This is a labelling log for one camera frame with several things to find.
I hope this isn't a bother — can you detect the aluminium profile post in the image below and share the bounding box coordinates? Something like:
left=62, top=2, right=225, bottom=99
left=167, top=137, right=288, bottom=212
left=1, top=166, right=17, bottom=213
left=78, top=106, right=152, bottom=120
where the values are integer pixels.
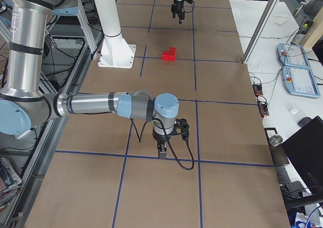
left=242, top=0, right=280, bottom=64

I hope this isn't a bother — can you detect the black monitor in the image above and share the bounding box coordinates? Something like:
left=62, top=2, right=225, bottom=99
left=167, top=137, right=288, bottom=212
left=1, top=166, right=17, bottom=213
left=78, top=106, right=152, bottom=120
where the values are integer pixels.
left=282, top=116, right=322, bottom=194

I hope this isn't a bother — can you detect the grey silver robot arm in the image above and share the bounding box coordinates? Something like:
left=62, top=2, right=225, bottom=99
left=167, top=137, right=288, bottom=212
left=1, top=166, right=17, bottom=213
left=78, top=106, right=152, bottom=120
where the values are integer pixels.
left=1, top=0, right=188, bottom=159

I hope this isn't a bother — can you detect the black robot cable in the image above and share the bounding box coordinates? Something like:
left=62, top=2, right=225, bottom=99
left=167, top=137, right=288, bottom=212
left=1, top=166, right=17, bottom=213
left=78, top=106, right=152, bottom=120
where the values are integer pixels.
left=131, top=118, right=195, bottom=171

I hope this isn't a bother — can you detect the upper teach pendant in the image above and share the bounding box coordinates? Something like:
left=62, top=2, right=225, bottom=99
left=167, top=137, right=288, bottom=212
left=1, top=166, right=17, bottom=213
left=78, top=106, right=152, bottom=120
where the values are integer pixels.
left=277, top=43, right=310, bottom=68

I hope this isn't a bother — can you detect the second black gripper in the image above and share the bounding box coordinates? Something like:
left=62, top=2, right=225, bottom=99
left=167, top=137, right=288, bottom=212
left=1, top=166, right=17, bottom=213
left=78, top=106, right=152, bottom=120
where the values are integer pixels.
left=171, top=3, right=185, bottom=24

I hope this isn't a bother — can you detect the metal cup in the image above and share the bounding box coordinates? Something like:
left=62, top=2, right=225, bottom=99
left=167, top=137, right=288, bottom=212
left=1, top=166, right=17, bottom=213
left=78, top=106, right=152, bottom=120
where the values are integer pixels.
left=268, top=134, right=283, bottom=147

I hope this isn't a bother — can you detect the white camera stand base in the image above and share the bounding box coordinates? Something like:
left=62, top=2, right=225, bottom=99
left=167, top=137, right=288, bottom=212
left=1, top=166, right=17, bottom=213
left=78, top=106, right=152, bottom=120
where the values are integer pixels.
left=94, top=0, right=136, bottom=69

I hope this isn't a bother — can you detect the red cube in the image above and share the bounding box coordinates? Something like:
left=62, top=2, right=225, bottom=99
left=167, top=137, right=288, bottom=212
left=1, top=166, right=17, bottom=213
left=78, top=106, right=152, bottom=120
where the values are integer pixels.
left=168, top=51, right=176, bottom=61
left=161, top=50, right=169, bottom=61
left=169, top=47, right=177, bottom=55

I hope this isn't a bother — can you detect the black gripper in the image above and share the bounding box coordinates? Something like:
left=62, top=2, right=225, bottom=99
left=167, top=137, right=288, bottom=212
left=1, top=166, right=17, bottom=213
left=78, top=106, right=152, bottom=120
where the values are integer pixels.
left=152, top=132, right=167, bottom=159

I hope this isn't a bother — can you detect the teach pendant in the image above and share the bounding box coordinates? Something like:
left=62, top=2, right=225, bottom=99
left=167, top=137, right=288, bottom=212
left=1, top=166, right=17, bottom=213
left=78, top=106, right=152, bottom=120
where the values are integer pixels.
left=283, top=66, right=321, bottom=98
left=277, top=43, right=310, bottom=68

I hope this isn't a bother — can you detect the lower teach pendant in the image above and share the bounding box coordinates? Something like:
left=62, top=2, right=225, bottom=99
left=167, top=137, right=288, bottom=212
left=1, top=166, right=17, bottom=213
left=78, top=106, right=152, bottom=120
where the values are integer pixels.
left=283, top=66, right=321, bottom=98

